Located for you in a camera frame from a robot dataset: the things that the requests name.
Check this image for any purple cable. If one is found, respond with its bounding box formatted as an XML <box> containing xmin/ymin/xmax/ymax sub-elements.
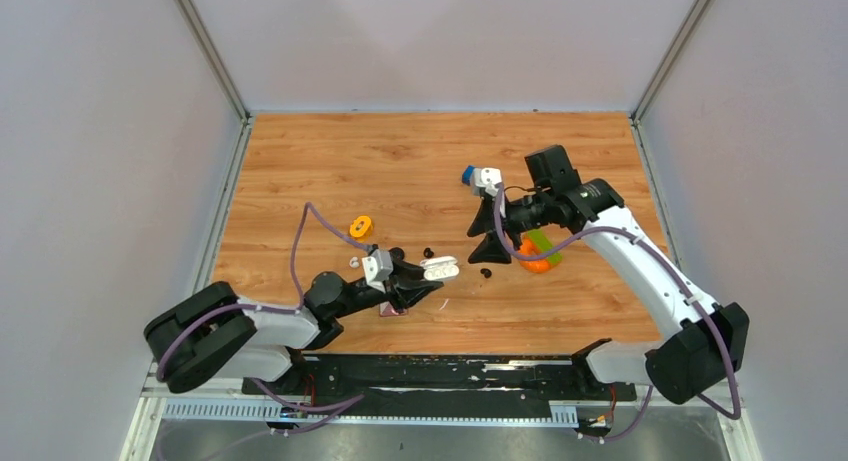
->
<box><xmin>493</xmin><ymin>186</ymin><xmax>743</xmax><ymax>421</ymax></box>
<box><xmin>155</xmin><ymin>202</ymin><xmax>376</xmax><ymax>383</ymax></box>

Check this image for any green toy brick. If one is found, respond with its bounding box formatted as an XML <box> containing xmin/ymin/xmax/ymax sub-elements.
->
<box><xmin>522</xmin><ymin>229</ymin><xmax>562</xmax><ymax>273</ymax></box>

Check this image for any white earbud charging case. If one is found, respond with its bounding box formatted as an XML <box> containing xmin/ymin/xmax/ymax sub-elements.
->
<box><xmin>420</xmin><ymin>256</ymin><xmax>460</xmax><ymax>282</ymax></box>

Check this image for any orange ring toy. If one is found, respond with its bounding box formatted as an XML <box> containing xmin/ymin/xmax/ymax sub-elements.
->
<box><xmin>519</xmin><ymin>234</ymin><xmax>563</xmax><ymax>274</ymax></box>

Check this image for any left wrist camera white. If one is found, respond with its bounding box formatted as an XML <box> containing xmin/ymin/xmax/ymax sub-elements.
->
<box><xmin>362</xmin><ymin>249</ymin><xmax>394</xmax><ymax>293</ymax></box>

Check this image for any yellow traffic light toy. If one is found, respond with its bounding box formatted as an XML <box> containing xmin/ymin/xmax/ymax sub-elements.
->
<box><xmin>349</xmin><ymin>215</ymin><xmax>374</xmax><ymax>242</ymax></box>

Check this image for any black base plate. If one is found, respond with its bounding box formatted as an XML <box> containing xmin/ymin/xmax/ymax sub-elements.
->
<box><xmin>266</xmin><ymin>354</ymin><xmax>637</xmax><ymax>419</ymax></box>

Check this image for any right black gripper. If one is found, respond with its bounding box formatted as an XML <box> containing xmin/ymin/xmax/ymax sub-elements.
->
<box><xmin>466</xmin><ymin>189</ymin><xmax>551</xmax><ymax>263</ymax></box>

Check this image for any slotted cable duct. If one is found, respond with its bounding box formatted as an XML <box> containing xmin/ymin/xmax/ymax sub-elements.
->
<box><xmin>162</xmin><ymin>398</ymin><xmax>581</xmax><ymax>427</ymax></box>

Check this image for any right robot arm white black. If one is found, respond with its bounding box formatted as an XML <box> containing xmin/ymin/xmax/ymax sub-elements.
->
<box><xmin>461</xmin><ymin>145</ymin><xmax>750</xmax><ymax>406</ymax></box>

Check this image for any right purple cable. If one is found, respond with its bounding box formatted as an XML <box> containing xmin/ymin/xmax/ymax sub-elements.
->
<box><xmin>493</xmin><ymin>186</ymin><xmax>743</xmax><ymax>421</ymax></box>

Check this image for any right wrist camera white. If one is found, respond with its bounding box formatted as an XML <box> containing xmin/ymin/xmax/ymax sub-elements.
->
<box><xmin>469</xmin><ymin>167</ymin><xmax>503</xmax><ymax>197</ymax></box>

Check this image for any blue toy brick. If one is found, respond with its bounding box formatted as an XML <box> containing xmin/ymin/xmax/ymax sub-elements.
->
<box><xmin>461</xmin><ymin>165</ymin><xmax>478</xmax><ymax>187</ymax></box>

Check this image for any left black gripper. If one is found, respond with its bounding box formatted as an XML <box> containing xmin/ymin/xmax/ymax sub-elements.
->
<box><xmin>334</xmin><ymin>252</ymin><xmax>445</xmax><ymax>320</ymax></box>

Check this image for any red playing card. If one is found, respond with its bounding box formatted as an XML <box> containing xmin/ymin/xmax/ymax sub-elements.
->
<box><xmin>378</xmin><ymin>302</ymin><xmax>408</xmax><ymax>317</ymax></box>

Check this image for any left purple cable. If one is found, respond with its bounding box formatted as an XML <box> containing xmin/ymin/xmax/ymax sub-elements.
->
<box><xmin>155</xmin><ymin>202</ymin><xmax>376</xmax><ymax>383</ymax></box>

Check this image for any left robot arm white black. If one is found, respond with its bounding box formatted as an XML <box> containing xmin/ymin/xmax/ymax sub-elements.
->
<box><xmin>143</xmin><ymin>249</ymin><xmax>460</xmax><ymax>394</ymax></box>

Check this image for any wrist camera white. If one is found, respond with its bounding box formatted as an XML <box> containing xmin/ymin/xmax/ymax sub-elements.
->
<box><xmin>469</xmin><ymin>167</ymin><xmax>503</xmax><ymax>197</ymax></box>
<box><xmin>362</xmin><ymin>249</ymin><xmax>394</xmax><ymax>293</ymax></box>

